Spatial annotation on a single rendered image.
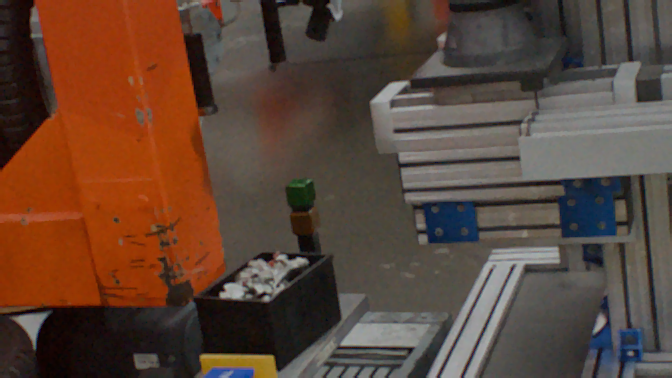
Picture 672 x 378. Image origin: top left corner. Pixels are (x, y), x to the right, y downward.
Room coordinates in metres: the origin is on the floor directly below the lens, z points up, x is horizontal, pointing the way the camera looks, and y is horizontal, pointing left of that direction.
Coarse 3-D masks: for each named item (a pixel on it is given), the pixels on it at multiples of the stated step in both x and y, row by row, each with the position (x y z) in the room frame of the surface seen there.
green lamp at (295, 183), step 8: (288, 184) 2.07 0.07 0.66; (296, 184) 2.06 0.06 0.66; (304, 184) 2.06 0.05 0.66; (312, 184) 2.08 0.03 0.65; (288, 192) 2.06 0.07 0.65; (296, 192) 2.06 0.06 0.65; (304, 192) 2.05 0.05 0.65; (312, 192) 2.07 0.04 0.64; (288, 200) 2.06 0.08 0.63; (296, 200) 2.06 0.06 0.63; (304, 200) 2.05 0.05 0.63; (312, 200) 2.07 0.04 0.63
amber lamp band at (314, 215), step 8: (296, 216) 2.06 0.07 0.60; (304, 216) 2.05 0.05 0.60; (312, 216) 2.06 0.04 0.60; (296, 224) 2.06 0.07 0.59; (304, 224) 2.06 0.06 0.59; (312, 224) 2.05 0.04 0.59; (320, 224) 2.08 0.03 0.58; (296, 232) 2.06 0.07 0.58; (304, 232) 2.06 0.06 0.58; (312, 232) 2.05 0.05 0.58
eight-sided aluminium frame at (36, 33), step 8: (192, 0) 2.76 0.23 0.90; (32, 8) 2.35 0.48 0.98; (200, 8) 2.79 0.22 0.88; (32, 16) 2.34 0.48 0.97; (32, 24) 2.33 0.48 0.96; (32, 32) 2.33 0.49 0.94; (40, 32) 2.32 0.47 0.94; (40, 40) 2.32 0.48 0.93; (40, 48) 2.32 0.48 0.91; (40, 56) 2.33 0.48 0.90; (40, 64) 2.33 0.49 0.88; (48, 64) 2.32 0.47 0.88; (48, 72) 2.32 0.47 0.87; (48, 80) 2.32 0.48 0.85; (48, 88) 2.33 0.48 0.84; (48, 96) 2.33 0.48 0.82; (48, 104) 2.33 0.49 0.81; (56, 104) 2.32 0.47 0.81; (200, 120) 2.71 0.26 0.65
